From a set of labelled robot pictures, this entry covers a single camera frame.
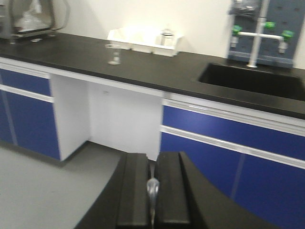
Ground white storage bin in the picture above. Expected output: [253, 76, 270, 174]
[152, 30, 183, 57]
[107, 27, 133, 50]
[129, 27, 159, 53]

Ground black lab sink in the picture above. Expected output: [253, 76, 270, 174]
[198, 63, 305, 101]

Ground white lab faucet green knobs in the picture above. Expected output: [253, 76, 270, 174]
[231, 0, 294, 68]

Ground white middle storage bin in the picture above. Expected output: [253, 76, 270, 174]
[129, 27, 159, 53]

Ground small clear glass beaker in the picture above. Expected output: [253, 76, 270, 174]
[105, 44, 121, 65]

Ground white left storage bin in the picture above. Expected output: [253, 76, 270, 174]
[107, 27, 133, 50]

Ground grey blue pegboard drying rack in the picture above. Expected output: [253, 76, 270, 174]
[227, 0, 305, 69]

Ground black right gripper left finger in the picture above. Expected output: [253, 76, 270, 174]
[76, 153, 150, 229]

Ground clear plastic pipette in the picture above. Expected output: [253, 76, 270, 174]
[146, 177, 160, 229]

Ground blue white bench cabinet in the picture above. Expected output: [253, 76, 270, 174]
[0, 56, 305, 229]

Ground steel lab appliance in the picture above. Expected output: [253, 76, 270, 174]
[0, 0, 71, 44]

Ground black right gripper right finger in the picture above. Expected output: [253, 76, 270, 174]
[154, 152, 276, 229]

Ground white right storage bin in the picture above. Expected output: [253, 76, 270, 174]
[152, 30, 183, 57]

